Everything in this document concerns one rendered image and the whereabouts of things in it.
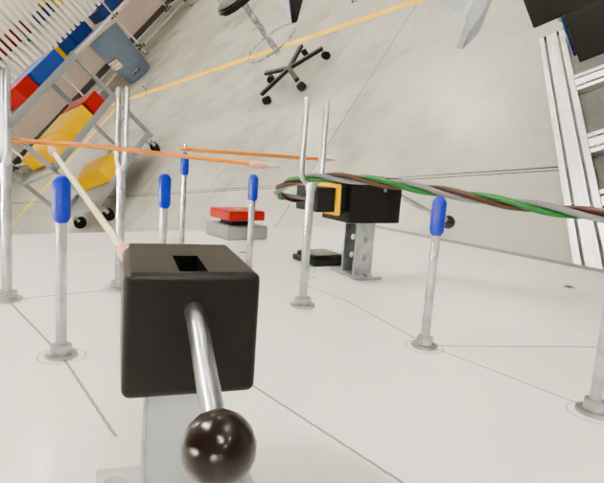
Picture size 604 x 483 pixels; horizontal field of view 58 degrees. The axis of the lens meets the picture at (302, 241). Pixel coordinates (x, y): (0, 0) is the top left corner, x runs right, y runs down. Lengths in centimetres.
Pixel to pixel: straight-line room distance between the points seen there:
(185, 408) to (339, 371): 13
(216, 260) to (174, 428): 5
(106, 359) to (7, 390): 5
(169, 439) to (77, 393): 9
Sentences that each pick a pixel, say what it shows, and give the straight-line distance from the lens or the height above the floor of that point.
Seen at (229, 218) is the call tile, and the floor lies 112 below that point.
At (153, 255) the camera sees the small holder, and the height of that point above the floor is 134.
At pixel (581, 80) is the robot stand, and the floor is 23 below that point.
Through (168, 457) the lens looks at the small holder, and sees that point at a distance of 17.
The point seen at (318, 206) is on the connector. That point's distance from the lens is 44.
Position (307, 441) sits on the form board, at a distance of 21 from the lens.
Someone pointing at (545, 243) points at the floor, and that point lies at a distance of 192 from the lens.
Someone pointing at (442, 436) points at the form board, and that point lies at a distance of 23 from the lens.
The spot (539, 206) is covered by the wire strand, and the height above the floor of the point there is 121.
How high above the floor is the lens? 141
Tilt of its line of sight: 34 degrees down
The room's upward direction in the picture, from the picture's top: 41 degrees counter-clockwise
